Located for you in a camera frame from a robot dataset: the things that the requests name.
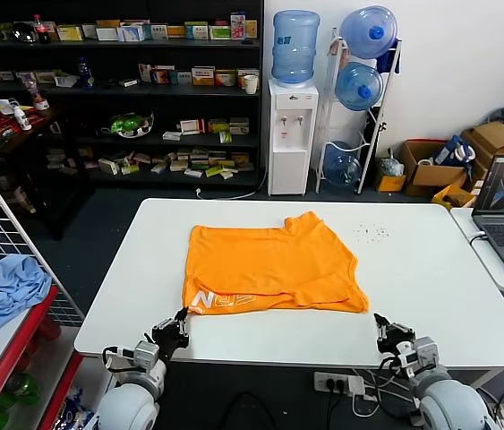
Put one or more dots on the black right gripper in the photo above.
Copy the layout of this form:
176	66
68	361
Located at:
395	344

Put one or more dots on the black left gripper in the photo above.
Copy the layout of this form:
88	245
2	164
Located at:
171	342

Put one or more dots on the orange t-shirt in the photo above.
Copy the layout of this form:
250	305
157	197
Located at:
269	264

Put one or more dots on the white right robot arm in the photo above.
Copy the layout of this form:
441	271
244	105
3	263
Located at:
448	403

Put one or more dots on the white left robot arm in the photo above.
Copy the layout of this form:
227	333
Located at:
126	403

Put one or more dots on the blue white plastic package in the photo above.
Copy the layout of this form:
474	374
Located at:
72	412

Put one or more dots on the yellow open crate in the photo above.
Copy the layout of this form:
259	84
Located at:
441	197

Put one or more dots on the small yellow box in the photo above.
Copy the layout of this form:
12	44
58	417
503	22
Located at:
390	183

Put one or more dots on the red metal shelf rack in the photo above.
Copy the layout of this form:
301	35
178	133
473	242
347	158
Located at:
19	347

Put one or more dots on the open cardboard box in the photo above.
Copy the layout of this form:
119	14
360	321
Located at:
430	174

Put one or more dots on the clear plastic bag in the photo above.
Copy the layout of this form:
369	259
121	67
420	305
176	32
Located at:
392	168

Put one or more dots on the green plastic bottle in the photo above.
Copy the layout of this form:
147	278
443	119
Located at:
19	387

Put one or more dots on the light blue crumpled garment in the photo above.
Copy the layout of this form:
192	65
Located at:
10	286

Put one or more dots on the white tape roll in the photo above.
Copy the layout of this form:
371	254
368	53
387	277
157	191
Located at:
418	162

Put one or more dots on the white metal jug rack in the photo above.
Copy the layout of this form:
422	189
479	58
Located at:
368	157

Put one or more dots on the blue white bag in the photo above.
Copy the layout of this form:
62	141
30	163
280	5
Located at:
446	154

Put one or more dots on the flat white medicine box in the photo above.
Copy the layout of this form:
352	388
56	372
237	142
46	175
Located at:
172	135
129	82

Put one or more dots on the small green medicine box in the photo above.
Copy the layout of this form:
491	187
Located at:
225	137

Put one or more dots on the white water dispenser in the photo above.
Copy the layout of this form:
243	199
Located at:
287	161

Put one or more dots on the white red medicine box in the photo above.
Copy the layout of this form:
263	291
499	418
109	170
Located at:
193	126

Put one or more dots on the basket of green packets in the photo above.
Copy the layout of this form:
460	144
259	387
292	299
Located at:
128	125

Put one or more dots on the yellow green medicine box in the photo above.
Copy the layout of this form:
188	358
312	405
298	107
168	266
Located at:
218	124

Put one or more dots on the brown cardboard box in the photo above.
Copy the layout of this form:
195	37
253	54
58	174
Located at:
493	134

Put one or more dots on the dark wooden side table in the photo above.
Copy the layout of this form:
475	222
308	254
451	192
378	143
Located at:
43	123

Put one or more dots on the red orange medicine box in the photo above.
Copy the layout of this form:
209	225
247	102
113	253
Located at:
162	76

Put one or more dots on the yellow orange medicine box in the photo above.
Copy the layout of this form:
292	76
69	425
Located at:
203	76

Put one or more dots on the white paper cup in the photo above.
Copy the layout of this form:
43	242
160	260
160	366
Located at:
250	85

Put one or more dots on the orange white medicine box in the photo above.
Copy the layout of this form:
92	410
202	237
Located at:
225	78

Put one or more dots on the white pink medicine box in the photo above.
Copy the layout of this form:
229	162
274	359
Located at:
145	73

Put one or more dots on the white bottle green label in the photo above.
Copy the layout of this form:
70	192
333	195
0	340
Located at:
23	120

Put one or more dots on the clear bottle pink label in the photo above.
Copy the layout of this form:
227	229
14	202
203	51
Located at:
39	98

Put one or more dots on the blue drink bottle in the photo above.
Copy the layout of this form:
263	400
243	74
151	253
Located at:
83	76

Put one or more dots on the open white box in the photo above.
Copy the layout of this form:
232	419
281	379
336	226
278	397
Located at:
65	79

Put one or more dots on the dark blue hanging cloth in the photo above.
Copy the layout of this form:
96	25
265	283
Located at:
386	60

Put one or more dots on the black shelving unit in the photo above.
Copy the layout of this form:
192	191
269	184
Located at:
99	58

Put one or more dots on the flat yellow medicine box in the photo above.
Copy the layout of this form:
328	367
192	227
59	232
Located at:
176	31

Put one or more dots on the blue white medicine box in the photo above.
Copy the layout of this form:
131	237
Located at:
130	32

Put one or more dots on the blue water jug with label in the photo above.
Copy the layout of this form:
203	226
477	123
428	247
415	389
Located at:
294	49

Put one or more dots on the cola bottle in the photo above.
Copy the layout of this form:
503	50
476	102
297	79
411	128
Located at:
42	33

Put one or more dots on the shiny metal bowl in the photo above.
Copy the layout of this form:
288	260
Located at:
23	31

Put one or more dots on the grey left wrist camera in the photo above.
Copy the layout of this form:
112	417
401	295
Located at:
146	351

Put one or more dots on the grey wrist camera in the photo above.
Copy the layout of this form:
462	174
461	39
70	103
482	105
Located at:
424	351
146	351

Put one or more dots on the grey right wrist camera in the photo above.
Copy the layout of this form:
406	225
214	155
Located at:
424	351

